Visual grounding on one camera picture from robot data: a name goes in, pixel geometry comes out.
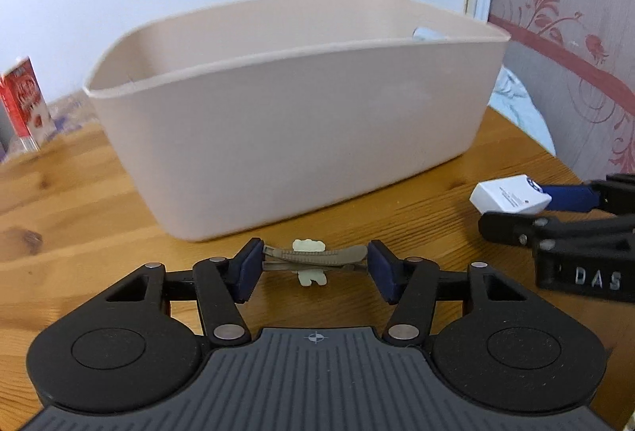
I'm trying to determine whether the white small medicine box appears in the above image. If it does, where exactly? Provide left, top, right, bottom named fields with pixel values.
left=469, top=174, right=552, bottom=215

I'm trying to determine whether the light blue blanket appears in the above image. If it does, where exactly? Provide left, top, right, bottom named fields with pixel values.
left=489, top=67, right=556, bottom=156

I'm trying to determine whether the beige plastic storage basket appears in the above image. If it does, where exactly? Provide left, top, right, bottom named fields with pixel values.
left=84, top=0, right=510, bottom=242

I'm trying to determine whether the red white small carton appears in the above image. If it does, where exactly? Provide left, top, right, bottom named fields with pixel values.
left=1, top=57, right=56, bottom=150

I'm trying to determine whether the beige hair clip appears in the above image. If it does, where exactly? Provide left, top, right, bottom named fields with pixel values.
left=263, top=239, right=368, bottom=287

